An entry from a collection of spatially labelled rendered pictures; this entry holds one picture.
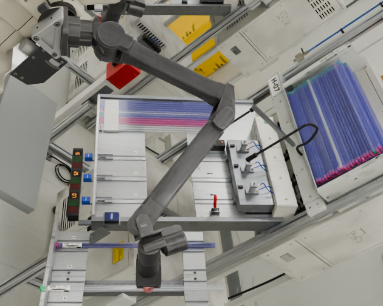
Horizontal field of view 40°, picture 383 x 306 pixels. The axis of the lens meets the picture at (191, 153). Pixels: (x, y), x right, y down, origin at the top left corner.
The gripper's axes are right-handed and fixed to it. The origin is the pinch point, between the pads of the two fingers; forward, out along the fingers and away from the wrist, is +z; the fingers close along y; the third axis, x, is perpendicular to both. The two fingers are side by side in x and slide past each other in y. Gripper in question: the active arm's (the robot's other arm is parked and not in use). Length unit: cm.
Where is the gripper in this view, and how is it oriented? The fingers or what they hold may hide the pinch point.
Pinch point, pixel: (148, 288)
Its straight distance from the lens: 151.1
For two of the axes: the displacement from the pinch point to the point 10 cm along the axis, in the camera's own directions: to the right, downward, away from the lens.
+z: -0.7, 7.3, 6.8
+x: -10.0, -0.1, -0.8
